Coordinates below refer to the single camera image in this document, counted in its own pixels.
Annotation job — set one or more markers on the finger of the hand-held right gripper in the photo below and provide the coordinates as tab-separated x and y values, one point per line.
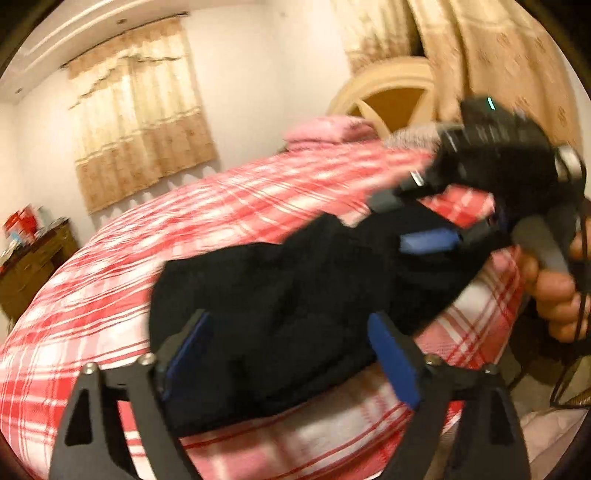
429	241
401	189

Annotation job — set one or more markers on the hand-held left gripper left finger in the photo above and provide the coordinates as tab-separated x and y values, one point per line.
184	355

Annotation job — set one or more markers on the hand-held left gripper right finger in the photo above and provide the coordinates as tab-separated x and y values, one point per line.
392	355

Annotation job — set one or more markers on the black pants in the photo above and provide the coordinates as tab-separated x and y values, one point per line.
286	300

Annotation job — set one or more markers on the person's right hand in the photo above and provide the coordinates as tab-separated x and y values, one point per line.
554	295

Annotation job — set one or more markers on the pink folded blanket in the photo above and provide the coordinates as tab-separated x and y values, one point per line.
330	131

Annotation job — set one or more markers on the cream round headboard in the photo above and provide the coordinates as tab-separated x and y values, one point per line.
383	92

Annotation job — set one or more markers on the beige patterned long curtain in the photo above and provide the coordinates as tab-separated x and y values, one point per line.
498	55

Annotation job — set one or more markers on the bed with red plaid sheet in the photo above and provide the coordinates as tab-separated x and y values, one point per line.
138	258

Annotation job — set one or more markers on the brown wooden desk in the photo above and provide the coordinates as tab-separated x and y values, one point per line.
32	267

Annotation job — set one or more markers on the beige patterned window curtain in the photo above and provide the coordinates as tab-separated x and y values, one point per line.
138	115

